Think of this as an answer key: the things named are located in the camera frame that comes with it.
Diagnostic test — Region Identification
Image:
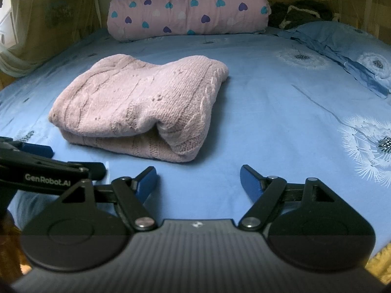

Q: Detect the blue dandelion-print bedsheet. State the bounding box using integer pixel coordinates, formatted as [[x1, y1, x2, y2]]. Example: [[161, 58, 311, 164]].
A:
[[0, 26, 391, 260]]

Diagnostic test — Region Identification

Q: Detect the white drawer cabinet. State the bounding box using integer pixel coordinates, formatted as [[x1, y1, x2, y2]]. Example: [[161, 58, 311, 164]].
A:
[[0, 0, 43, 49]]

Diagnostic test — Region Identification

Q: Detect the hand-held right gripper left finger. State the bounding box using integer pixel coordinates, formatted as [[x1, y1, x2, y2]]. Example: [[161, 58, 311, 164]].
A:
[[58, 166, 158, 232]]

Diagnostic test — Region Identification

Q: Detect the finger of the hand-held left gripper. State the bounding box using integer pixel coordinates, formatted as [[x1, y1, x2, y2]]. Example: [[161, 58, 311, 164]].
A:
[[78, 162, 107, 180], [0, 137, 54, 159]]

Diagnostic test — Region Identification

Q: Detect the pink knit cardigan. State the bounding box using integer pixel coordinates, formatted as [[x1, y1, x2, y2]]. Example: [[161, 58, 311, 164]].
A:
[[48, 53, 229, 163]]

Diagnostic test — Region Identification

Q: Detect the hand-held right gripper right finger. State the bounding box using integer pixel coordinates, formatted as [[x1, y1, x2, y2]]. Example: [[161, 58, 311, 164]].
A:
[[238, 164, 337, 232]]

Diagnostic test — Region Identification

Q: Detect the dark cloth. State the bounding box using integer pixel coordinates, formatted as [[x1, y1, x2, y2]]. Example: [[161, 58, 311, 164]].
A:
[[268, 0, 342, 31]]

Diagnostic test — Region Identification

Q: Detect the pink heart-patterned pillow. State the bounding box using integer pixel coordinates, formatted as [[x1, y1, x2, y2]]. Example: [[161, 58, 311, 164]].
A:
[[107, 0, 272, 42]]

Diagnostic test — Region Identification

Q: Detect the blue dandelion-print pillow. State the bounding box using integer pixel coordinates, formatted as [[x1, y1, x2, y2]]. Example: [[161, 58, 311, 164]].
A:
[[285, 21, 391, 99]]

